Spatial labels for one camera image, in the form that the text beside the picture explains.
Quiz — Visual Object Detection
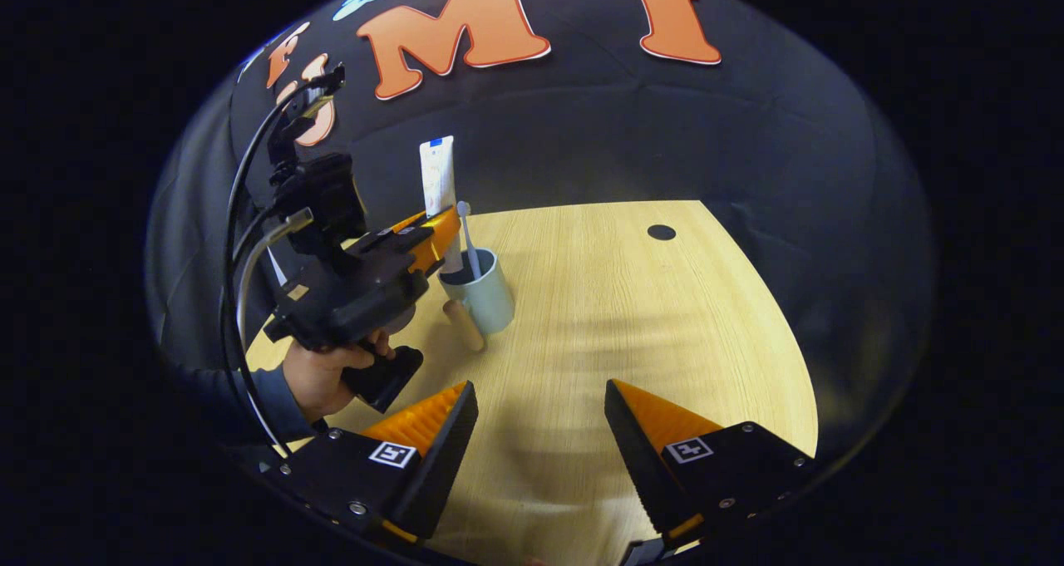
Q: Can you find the silver gripper cable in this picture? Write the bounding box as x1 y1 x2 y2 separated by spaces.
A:
235 207 317 347

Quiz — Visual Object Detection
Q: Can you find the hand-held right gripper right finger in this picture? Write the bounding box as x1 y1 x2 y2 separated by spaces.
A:
604 378 820 550

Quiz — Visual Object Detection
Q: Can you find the white toothbrush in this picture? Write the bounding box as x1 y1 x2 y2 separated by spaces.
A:
456 201 484 282

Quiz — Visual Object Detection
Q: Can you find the wooden desktop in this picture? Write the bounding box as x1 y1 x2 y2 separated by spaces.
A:
245 200 820 566

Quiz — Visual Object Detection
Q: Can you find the pale green cup wooden handle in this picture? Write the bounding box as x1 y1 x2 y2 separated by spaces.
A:
438 248 516 353

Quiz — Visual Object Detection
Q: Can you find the white toothpaste tube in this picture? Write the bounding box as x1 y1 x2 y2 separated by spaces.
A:
419 136 464 276

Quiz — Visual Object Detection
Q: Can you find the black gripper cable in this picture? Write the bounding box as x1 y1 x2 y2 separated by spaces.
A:
219 80 333 459

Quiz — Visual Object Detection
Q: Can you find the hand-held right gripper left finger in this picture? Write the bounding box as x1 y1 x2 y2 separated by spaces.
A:
258 381 480 546

